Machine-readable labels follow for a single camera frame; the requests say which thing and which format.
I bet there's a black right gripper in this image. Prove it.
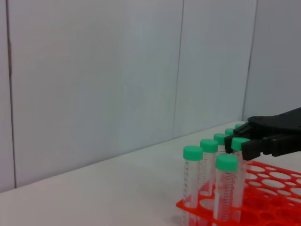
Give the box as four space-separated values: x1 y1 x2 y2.
224 107 301 161

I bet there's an orange test tube rack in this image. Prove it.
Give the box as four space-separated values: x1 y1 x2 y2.
175 160 301 226

